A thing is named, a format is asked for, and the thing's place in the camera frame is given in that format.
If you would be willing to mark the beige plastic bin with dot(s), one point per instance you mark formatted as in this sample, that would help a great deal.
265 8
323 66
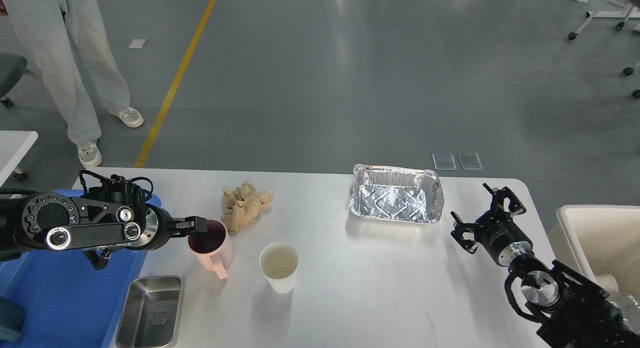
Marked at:
603 244

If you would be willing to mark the white paper cup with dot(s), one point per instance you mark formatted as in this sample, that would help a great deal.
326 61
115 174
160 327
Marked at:
279 263

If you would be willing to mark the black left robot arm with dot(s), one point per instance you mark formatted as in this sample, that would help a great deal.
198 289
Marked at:
111 214

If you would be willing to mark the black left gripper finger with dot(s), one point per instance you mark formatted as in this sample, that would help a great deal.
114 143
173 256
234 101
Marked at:
190 225

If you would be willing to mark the aluminium foil container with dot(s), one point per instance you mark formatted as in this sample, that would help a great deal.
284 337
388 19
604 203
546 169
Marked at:
396 194

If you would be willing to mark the white wheeled furniture frame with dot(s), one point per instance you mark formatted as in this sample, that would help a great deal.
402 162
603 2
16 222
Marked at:
629 10

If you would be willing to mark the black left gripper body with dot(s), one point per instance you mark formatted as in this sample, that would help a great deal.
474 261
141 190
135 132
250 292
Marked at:
158 229

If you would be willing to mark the blue plastic tray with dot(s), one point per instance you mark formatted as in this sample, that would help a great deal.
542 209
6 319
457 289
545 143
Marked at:
67 302

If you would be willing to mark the small stainless steel tray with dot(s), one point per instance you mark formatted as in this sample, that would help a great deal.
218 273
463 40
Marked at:
151 314

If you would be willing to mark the teal sponge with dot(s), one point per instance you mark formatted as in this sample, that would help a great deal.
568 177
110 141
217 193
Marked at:
12 317

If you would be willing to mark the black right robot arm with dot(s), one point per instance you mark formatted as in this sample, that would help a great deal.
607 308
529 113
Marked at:
571 310

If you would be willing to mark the black caster wheel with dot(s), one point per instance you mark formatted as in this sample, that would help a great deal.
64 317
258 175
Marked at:
628 71

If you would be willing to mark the white side table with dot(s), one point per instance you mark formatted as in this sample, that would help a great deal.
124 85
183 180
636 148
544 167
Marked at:
13 147

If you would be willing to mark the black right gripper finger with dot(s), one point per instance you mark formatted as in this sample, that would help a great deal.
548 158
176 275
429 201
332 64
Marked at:
504 205
468 235

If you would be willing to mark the right clear floor plate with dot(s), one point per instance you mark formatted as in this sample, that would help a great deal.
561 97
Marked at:
470 161

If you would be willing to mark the person in black top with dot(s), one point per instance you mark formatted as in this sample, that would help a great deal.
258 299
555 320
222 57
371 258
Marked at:
61 36

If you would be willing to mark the grey office chair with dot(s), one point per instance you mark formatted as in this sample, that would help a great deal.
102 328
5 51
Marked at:
12 68

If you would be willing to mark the clear floor plate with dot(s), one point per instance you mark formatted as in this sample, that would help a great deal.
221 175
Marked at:
470 161
444 161

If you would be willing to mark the pink mug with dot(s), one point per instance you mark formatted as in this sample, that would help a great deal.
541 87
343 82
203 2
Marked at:
213 248

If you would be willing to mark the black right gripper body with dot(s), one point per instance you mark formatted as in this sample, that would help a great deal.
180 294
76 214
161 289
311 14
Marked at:
502 238

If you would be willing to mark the left clear floor plate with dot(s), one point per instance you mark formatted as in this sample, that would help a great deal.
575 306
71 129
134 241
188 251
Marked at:
444 161

